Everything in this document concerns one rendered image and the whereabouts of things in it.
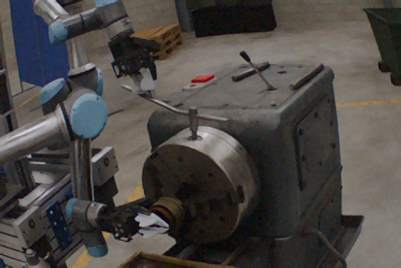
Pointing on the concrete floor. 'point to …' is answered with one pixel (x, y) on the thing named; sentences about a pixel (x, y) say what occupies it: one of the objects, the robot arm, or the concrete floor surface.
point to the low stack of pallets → (164, 37)
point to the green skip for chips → (387, 39)
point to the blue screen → (37, 49)
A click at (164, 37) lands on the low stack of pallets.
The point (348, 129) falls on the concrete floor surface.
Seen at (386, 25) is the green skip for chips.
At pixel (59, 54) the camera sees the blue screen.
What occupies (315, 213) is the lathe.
